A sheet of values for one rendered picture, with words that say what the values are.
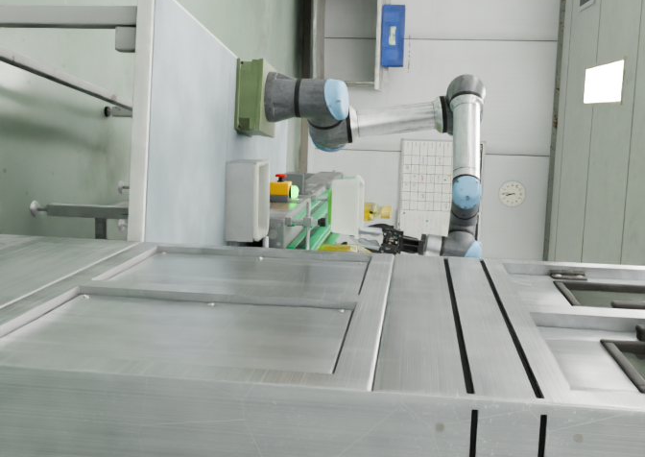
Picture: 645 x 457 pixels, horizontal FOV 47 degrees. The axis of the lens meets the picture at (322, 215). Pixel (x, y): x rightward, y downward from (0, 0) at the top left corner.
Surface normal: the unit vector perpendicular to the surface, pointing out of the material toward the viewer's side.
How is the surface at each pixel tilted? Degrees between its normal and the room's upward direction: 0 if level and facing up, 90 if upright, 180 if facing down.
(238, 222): 90
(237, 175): 90
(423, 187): 90
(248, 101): 90
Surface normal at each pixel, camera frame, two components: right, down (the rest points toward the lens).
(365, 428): -0.13, 0.14
